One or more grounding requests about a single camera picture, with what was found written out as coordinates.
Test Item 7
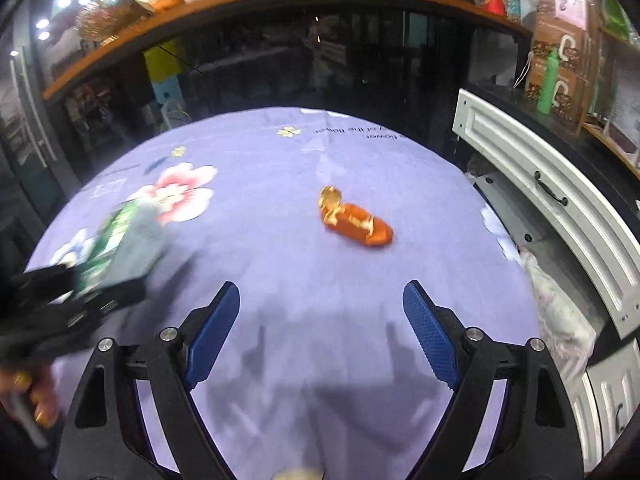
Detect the orange gold wrapper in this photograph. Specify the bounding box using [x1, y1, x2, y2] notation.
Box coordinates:
[319, 185, 395, 250]

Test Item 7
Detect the green packet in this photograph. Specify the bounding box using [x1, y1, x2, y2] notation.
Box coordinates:
[75, 199, 168, 291]

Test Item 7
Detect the black drawer handle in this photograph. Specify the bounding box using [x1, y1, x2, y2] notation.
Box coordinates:
[534, 171, 570, 207]

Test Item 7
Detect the pale floral cloth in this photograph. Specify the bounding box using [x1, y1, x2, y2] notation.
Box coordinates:
[520, 250, 596, 366]

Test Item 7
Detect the brown printed box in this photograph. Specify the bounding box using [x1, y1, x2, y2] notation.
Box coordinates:
[532, 15, 586, 73]
[526, 62, 583, 128]

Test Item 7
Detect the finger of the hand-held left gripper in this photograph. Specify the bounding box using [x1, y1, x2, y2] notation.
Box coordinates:
[20, 264, 83, 293]
[65, 277, 147, 323]

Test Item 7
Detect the white cabinet drawer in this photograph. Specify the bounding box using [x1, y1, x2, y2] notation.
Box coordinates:
[451, 87, 640, 341]

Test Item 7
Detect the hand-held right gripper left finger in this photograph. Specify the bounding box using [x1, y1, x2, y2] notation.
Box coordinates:
[52, 281, 241, 480]

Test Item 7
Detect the purple floral tablecloth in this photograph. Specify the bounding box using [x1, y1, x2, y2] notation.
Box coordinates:
[22, 106, 543, 480]

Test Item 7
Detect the white lower cabinet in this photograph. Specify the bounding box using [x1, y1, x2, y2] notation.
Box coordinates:
[575, 345, 640, 476]

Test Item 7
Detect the metal door handle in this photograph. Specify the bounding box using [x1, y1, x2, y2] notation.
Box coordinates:
[10, 50, 56, 161]

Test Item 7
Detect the green bottle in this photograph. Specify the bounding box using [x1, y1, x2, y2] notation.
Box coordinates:
[536, 47, 561, 115]

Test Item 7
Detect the amber glass bowl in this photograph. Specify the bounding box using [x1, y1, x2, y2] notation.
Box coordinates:
[75, 0, 151, 43]

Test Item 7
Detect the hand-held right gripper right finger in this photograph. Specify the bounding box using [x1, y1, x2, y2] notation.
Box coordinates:
[402, 280, 586, 480]

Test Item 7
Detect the yellow box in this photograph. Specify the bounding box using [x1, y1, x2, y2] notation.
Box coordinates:
[144, 40, 186, 83]

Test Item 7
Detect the person's left hand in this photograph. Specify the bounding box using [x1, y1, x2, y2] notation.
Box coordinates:
[0, 362, 62, 431]

